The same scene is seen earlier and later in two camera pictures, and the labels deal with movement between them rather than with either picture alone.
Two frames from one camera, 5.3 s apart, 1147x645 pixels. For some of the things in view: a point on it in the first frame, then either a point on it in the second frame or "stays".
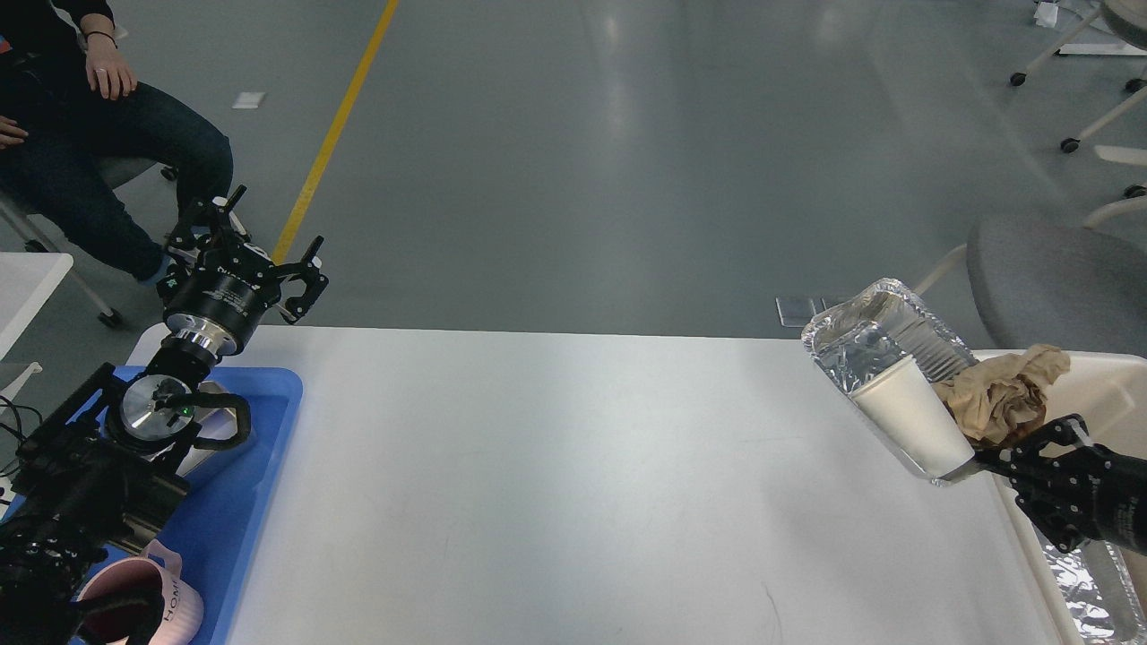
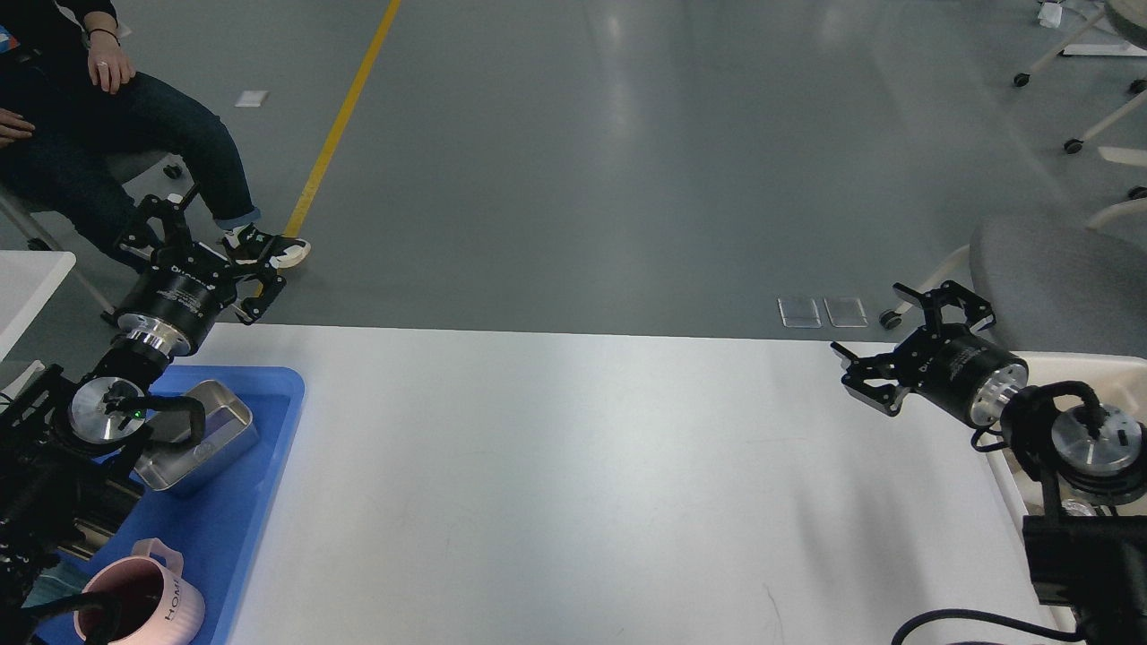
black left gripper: x=213 y=303 to x=172 y=302
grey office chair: x=1046 y=284 stays
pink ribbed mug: x=161 y=564 stays
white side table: x=27 y=279 stays
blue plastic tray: x=218 y=526 stays
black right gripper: x=1090 y=494 to x=945 y=364
